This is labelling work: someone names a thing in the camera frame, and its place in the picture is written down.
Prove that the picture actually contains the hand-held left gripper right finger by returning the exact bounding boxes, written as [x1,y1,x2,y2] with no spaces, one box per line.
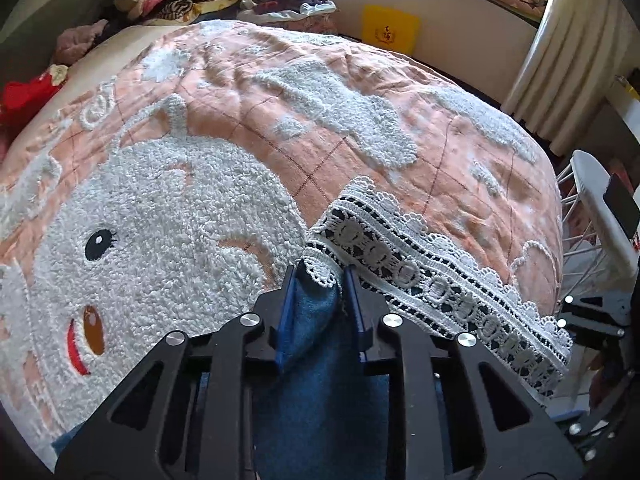
[342,265,587,480]

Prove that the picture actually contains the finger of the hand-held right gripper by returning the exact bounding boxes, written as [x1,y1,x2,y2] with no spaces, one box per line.
[562,372,640,468]
[556,294,627,343]

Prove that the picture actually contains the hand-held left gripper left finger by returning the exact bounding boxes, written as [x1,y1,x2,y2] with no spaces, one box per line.
[54,264,297,480]

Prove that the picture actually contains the blue denim pants lace trim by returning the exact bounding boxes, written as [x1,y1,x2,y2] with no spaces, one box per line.
[50,176,574,480]

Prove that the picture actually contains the black phone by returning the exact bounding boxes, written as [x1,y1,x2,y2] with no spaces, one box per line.
[602,172,640,241]

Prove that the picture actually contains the orange blanket white fluffy pattern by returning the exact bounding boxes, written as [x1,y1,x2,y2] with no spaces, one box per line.
[0,20,564,471]

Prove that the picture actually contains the yellow bag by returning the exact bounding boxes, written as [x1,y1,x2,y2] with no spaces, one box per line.
[361,4,422,55]

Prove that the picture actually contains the purple clothes pile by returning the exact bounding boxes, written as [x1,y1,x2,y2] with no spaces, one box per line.
[242,0,338,23]

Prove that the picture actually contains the cream bed sheet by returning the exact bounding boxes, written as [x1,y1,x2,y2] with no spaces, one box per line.
[62,22,168,78]

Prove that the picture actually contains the red cloth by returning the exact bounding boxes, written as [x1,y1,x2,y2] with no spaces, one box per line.
[0,71,68,128]

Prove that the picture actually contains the mauve fluffy cloth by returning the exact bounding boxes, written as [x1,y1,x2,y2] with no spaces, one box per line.
[54,19,110,65]

